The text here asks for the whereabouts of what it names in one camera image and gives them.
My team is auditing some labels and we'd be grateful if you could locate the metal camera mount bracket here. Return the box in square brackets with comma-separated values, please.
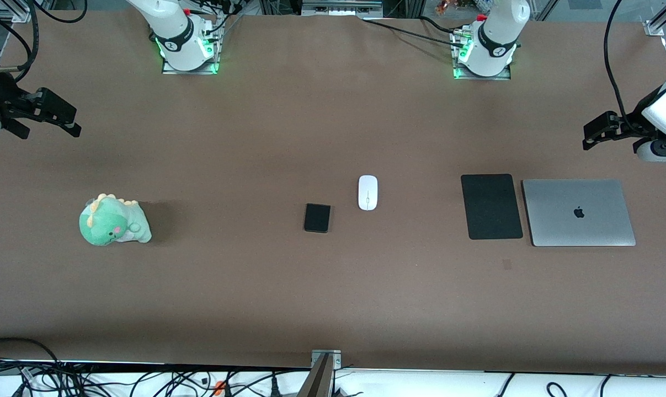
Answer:
[297, 349, 343, 397]

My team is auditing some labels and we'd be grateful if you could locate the black mouse pad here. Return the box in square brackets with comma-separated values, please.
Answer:
[460, 174, 524, 240]

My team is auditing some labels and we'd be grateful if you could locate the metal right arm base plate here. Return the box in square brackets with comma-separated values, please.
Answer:
[162, 22, 222, 75]

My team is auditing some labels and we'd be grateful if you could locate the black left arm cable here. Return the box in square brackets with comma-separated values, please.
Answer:
[604, 0, 642, 133]

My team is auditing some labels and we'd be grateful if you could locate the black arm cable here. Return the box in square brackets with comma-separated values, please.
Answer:
[0, 0, 42, 83]
[604, 0, 642, 133]

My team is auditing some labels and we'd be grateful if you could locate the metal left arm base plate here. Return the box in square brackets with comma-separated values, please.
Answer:
[450, 28, 513, 81]

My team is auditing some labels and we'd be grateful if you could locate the grey control box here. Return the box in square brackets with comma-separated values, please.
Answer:
[301, 0, 384, 17]

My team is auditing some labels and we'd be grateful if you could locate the aluminium frame profile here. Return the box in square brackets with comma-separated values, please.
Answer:
[643, 0, 666, 37]
[0, 0, 34, 24]

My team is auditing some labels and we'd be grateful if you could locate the black looped floor cable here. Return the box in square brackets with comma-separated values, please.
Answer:
[0, 337, 64, 397]

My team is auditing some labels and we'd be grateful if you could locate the white computer mouse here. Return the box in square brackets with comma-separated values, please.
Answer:
[358, 175, 379, 211]

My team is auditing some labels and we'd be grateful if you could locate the black smartphone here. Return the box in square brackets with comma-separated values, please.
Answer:
[303, 203, 332, 234]

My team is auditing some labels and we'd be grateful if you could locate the black cable on table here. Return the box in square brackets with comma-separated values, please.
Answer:
[362, 17, 467, 50]

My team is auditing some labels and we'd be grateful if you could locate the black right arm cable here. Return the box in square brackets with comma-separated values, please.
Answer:
[0, 0, 42, 83]

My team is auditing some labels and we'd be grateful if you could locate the green plush dinosaur toy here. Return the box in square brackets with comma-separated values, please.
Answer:
[79, 193, 152, 246]

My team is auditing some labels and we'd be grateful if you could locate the silver closed laptop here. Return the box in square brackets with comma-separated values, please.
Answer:
[521, 178, 637, 247]

